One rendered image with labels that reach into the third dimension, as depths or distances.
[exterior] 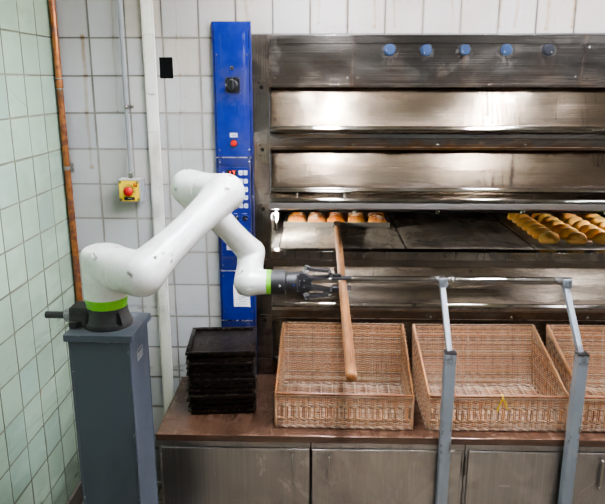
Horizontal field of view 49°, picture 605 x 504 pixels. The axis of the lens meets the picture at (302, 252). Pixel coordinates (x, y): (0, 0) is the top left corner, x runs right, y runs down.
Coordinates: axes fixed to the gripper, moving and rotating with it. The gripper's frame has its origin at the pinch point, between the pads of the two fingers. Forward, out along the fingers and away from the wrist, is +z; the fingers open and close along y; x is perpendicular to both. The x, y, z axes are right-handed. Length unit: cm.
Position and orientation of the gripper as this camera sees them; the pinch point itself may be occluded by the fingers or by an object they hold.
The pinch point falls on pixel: (341, 282)
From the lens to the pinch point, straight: 245.2
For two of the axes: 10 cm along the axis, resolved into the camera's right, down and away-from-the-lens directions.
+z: 10.0, 0.1, -0.3
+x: -0.3, 2.5, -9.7
